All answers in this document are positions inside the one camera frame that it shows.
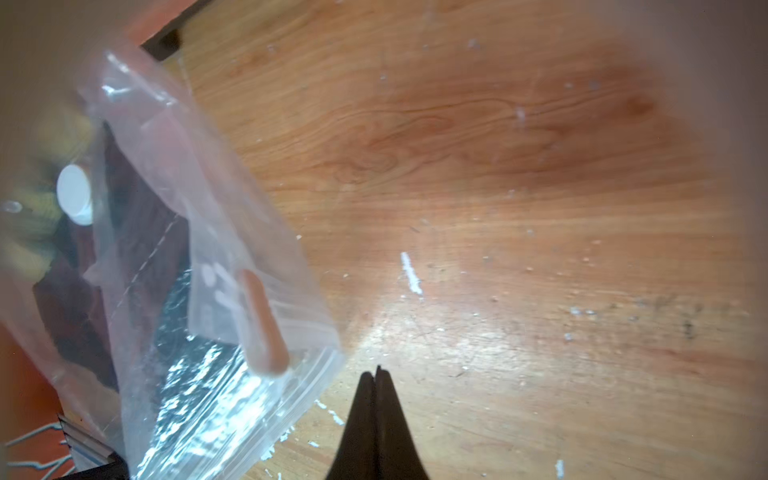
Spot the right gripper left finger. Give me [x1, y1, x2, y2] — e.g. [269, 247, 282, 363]
[326, 372, 377, 479]

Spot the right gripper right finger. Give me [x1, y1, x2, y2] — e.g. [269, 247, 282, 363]
[375, 366, 428, 480]

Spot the clear plastic vacuum bag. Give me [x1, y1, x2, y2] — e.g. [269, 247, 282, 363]
[1, 45, 343, 479]

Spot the yellow black plaid shirt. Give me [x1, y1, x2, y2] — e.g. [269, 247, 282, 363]
[1, 109, 93, 283]

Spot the orange plastic tool case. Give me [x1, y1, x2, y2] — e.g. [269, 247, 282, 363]
[126, 0, 211, 62]

